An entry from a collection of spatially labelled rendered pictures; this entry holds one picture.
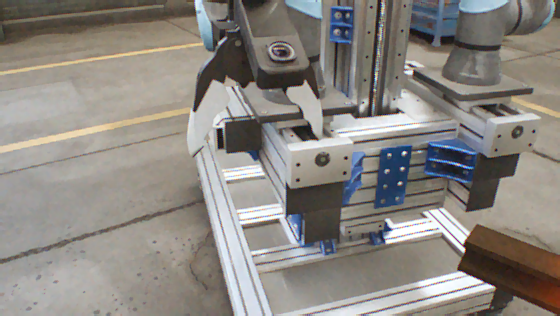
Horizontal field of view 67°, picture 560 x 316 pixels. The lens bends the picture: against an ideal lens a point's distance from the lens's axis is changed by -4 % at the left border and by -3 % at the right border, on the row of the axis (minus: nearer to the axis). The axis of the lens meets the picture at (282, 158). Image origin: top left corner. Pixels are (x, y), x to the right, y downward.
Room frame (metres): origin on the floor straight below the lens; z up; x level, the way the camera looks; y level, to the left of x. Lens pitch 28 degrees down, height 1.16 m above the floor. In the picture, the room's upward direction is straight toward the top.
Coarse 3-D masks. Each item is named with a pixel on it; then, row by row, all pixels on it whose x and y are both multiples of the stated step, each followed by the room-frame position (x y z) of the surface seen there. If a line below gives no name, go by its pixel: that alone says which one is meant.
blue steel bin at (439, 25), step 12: (420, 0) 5.37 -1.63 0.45; (432, 0) 5.16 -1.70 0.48; (444, 0) 4.99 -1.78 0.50; (456, 0) 5.05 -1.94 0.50; (420, 12) 5.35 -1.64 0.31; (432, 12) 5.14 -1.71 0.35; (444, 12) 5.02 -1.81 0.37; (456, 12) 5.08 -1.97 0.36; (420, 24) 5.33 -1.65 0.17; (432, 24) 5.11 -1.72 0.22; (444, 24) 5.03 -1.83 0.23; (444, 36) 5.01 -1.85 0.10
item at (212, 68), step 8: (216, 48) 0.43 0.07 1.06; (216, 56) 0.43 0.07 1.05; (208, 64) 0.43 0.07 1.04; (216, 64) 0.43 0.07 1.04; (200, 72) 0.43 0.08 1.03; (208, 72) 0.43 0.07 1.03; (216, 72) 0.43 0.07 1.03; (224, 72) 0.43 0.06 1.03; (200, 80) 0.42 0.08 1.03; (208, 80) 0.43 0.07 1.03; (216, 80) 0.43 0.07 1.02; (224, 80) 0.43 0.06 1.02; (200, 88) 0.42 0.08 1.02; (200, 96) 0.42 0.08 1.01
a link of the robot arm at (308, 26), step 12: (288, 0) 0.92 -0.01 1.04; (300, 0) 0.92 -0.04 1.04; (312, 0) 0.94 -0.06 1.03; (300, 12) 0.92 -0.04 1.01; (312, 12) 0.93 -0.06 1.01; (300, 24) 0.92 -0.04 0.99; (312, 24) 0.93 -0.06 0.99; (300, 36) 0.92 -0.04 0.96; (312, 36) 0.93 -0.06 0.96; (312, 48) 0.93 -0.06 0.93
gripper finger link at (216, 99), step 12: (216, 84) 0.43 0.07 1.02; (204, 96) 0.43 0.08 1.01; (216, 96) 0.43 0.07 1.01; (228, 96) 0.43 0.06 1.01; (204, 108) 0.43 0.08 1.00; (216, 108) 0.43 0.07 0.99; (192, 120) 0.42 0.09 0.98; (204, 120) 0.42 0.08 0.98; (192, 132) 0.42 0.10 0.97; (204, 132) 0.42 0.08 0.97; (192, 144) 0.42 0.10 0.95; (192, 156) 0.43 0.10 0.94
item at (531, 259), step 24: (480, 240) 0.26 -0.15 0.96; (504, 240) 0.26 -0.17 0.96; (480, 264) 0.26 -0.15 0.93; (504, 264) 0.24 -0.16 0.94; (528, 264) 0.23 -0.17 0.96; (552, 264) 0.23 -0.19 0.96; (504, 288) 0.23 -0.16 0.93; (528, 288) 0.23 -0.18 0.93; (552, 288) 0.22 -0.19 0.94; (552, 312) 0.21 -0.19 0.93
